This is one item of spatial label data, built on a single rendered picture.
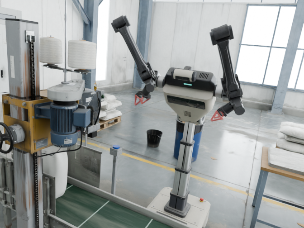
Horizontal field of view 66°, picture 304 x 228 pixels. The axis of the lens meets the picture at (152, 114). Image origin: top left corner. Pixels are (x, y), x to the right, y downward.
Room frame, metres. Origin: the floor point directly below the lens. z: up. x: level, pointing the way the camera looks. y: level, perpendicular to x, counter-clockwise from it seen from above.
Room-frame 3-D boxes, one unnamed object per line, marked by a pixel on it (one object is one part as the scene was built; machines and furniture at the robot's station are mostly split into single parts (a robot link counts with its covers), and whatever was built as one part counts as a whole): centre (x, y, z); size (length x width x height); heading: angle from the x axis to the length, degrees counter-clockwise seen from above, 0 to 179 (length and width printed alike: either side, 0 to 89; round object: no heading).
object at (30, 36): (1.31, 0.69, 1.68); 0.05 x 0.03 x 0.06; 155
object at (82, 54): (1.44, 0.45, 1.61); 0.17 x 0.17 x 0.17
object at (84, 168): (2.18, 0.90, 0.54); 1.05 x 0.02 x 0.41; 65
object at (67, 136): (1.30, 0.50, 1.21); 0.15 x 0.15 x 0.25
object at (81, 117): (1.30, 0.40, 1.25); 0.10 x 0.08 x 0.12; 0
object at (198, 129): (3.66, -0.63, 0.32); 0.51 x 0.48 x 0.65; 155
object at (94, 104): (1.75, 0.60, 1.21); 0.30 x 0.25 x 0.30; 65
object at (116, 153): (1.87, 0.28, 0.81); 0.08 x 0.08 x 0.06; 65
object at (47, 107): (1.30, 0.60, 1.27); 0.12 x 0.09 x 0.09; 155
